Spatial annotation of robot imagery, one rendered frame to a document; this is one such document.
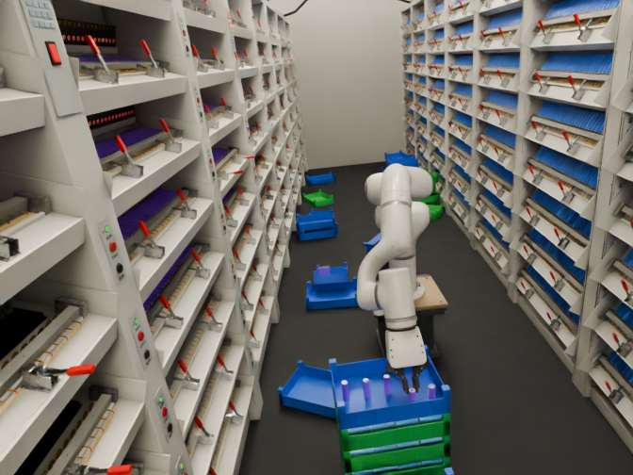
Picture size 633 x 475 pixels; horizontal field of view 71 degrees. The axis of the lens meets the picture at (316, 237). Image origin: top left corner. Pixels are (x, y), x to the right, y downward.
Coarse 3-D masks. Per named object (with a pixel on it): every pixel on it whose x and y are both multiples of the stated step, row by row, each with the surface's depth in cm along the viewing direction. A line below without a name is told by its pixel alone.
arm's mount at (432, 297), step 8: (416, 280) 210; (424, 280) 209; (432, 280) 208; (432, 288) 201; (424, 296) 195; (432, 296) 195; (440, 296) 194; (416, 304) 190; (424, 304) 189; (432, 304) 188; (440, 304) 188
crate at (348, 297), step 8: (312, 288) 269; (320, 288) 269; (328, 288) 269; (336, 288) 268; (344, 288) 268; (352, 288) 268; (312, 296) 265; (320, 296) 264; (328, 296) 263; (336, 296) 262; (344, 296) 261; (352, 296) 260; (312, 304) 250; (320, 304) 250; (328, 304) 250; (336, 304) 250; (344, 304) 250; (352, 304) 250
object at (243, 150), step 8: (216, 144) 206; (224, 144) 206; (232, 144) 206; (240, 144) 206; (240, 152) 207; (248, 152) 207; (248, 160) 206; (232, 168) 183; (240, 168) 188; (232, 176) 172; (224, 184) 161; (232, 184) 174; (224, 192) 161
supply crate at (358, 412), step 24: (384, 360) 134; (336, 384) 133; (360, 384) 132; (408, 384) 130; (432, 384) 129; (336, 408) 122; (360, 408) 123; (384, 408) 116; (408, 408) 116; (432, 408) 117
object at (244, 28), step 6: (234, 18) 249; (240, 18) 233; (234, 24) 209; (240, 24) 233; (246, 24) 250; (252, 24) 250; (234, 30) 204; (240, 30) 218; (246, 30) 232; (252, 30) 251; (240, 36) 221; (246, 36) 235
